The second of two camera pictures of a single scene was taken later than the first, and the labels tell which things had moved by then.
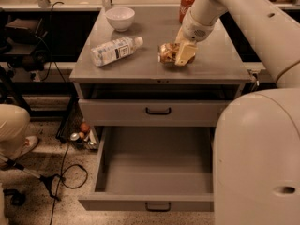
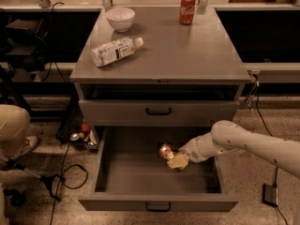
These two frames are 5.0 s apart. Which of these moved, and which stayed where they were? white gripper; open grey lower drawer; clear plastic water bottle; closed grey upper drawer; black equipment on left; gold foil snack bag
Moved: gold foil snack bag; white gripper
Stayed: closed grey upper drawer; clear plastic water bottle; open grey lower drawer; black equipment on left
